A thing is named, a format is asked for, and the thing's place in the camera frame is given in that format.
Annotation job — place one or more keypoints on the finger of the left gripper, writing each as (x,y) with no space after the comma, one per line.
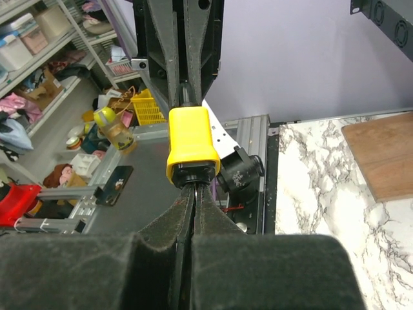
(203,22)
(162,46)

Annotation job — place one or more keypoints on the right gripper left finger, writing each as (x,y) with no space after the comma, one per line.
(141,270)

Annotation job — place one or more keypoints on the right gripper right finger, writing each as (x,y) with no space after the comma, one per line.
(232,270)

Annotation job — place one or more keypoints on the yellow padlock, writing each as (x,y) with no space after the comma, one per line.
(192,157)

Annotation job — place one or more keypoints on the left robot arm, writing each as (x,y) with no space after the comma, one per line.
(240,172)

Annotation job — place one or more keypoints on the dark green metal box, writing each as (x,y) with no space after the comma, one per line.
(392,17)

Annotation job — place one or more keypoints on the wooden board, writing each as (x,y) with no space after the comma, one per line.
(382,149)

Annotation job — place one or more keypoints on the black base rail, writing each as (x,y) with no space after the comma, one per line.
(259,216)

